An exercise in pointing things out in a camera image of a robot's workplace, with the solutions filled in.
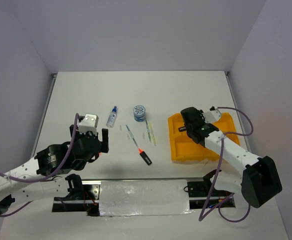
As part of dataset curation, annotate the pink highlighter marker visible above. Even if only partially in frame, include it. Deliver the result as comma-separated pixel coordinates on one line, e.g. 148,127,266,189
178,126,187,132

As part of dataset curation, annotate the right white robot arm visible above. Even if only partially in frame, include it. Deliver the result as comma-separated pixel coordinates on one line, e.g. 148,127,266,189
179,107,283,208

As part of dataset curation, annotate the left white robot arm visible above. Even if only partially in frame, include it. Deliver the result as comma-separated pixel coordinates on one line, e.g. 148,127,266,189
0,124,109,218

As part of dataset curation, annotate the clear blue spray bottle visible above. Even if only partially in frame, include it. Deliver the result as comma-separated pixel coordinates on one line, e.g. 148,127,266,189
106,106,118,128

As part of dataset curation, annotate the clear blue gel pen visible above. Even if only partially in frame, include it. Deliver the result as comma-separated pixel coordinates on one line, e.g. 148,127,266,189
125,125,139,148

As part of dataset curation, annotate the yellow divided storage tray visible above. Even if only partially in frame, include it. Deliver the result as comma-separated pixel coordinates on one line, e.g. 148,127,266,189
168,112,240,163

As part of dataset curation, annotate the blue lidded round jar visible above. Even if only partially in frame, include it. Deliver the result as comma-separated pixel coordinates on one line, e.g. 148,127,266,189
133,104,146,122

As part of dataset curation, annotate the yellow gel pen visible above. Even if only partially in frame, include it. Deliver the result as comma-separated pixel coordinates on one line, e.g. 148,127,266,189
145,120,157,146

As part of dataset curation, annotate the orange highlighter marker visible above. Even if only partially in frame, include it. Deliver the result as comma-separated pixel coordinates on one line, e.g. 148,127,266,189
138,148,152,166

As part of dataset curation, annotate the silver foil covered plate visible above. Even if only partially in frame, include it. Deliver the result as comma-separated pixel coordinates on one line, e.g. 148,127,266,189
99,179,192,217

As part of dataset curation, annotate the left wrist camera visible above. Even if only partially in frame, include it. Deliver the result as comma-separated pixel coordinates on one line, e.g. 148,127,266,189
77,113,99,135

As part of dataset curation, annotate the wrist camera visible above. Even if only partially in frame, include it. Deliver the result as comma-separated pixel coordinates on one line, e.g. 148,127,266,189
77,113,99,135
202,106,222,124

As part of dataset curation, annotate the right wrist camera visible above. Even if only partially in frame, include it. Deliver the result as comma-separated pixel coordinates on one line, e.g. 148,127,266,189
202,106,222,124

